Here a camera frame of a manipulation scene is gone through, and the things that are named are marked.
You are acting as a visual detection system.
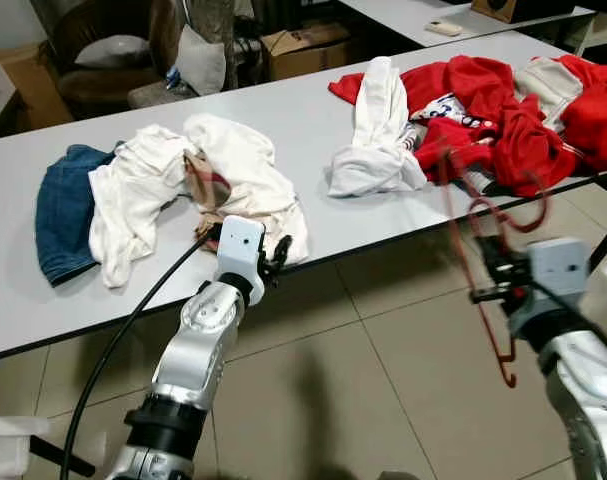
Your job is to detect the blue denim jeans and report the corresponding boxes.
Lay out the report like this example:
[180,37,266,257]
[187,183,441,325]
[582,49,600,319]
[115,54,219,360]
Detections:
[35,143,120,289]

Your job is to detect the red plastic clothes hanger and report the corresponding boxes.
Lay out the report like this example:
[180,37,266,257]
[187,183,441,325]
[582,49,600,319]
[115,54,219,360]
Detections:
[435,140,554,388]

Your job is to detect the red hoodie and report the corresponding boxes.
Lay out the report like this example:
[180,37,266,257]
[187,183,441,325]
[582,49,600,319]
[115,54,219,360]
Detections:
[329,55,586,199]

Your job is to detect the grey seat cushion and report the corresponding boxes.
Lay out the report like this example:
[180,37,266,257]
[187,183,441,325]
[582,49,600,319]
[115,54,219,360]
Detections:
[75,35,153,70]

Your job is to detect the open cardboard box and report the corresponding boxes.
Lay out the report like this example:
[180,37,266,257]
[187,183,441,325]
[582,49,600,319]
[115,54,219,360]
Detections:
[260,21,355,82]

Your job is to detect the white printed shirt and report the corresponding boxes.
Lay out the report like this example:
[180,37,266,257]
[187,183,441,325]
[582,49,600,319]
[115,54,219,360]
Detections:
[408,92,500,151]

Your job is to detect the beige plaid garment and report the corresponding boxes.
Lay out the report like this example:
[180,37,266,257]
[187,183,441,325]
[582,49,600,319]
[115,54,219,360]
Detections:
[183,150,234,241]

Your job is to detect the light grey pillow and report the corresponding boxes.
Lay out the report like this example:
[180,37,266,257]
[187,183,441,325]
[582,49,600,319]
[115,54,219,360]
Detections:
[172,25,228,97]

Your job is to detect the brown wooden speaker box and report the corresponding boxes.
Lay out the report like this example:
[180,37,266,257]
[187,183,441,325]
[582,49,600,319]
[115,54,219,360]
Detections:
[470,0,545,24]

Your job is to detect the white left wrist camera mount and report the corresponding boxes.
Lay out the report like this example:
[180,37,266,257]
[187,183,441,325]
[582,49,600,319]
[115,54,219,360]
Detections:
[214,214,267,293]

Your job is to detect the red and cream jacket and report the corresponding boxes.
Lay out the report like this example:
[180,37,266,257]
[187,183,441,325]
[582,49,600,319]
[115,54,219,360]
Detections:
[513,54,607,174]

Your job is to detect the white long sleeve garment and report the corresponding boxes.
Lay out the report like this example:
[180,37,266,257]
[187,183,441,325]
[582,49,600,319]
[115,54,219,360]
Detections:
[327,56,430,199]

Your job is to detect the white remote control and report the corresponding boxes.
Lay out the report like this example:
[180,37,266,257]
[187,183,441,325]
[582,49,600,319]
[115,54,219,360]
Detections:
[424,19,463,38]

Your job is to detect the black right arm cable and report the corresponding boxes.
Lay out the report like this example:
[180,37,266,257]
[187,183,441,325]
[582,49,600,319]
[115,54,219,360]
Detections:
[538,280,607,363]

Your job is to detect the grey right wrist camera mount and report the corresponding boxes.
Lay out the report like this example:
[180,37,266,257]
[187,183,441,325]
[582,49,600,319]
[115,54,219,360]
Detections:
[528,237,592,337]

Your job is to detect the cream white sweatshirt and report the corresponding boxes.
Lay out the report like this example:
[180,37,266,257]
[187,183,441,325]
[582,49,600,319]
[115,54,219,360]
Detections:
[181,112,311,268]

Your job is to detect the brown cardboard carton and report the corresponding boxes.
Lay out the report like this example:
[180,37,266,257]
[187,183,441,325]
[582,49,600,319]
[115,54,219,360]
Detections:
[0,42,76,132]

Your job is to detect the white table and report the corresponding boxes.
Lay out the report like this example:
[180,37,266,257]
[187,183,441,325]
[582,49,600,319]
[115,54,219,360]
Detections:
[337,0,597,49]

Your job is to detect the black metal table leg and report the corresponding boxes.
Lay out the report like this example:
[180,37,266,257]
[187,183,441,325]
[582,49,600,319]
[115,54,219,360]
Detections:
[585,174,607,273]

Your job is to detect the brown armchair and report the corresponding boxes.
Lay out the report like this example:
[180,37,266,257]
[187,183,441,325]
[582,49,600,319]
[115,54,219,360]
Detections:
[47,0,199,117]

